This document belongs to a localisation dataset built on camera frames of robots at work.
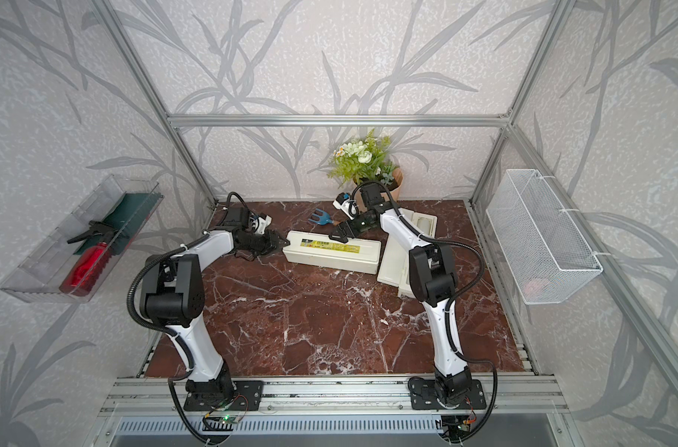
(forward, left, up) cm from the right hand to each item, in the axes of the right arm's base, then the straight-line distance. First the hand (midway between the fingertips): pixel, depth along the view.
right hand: (338, 229), depth 97 cm
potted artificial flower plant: (+16, -11, +17) cm, 26 cm away
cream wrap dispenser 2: (-13, -19, -5) cm, 24 cm away
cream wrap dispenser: (-8, -8, -3) cm, 12 cm away
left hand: (-4, +19, -3) cm, 20 cm away
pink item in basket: (-28, -53, +9) cm, 60 cm away
